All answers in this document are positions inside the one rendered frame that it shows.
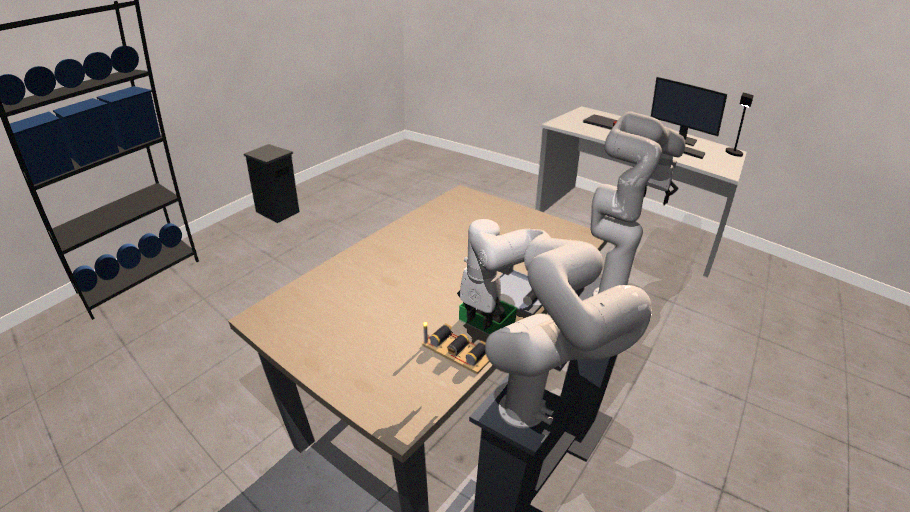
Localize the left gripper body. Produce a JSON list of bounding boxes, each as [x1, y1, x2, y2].
[[460, 267, 501, 313]]

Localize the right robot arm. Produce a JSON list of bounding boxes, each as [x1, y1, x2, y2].
[[591, 112, 685, 295]]

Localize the green box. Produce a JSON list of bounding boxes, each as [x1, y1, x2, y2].
[[459, 301, 517, 335]]

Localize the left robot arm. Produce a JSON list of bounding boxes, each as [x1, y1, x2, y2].
[[464, 219, 652, 428]]

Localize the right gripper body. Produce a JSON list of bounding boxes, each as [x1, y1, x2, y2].
[[646, 164, 673, 191]]

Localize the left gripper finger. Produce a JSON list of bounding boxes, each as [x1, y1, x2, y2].
[[483, 297, 505, 330], [457, 291, 476, 322]]

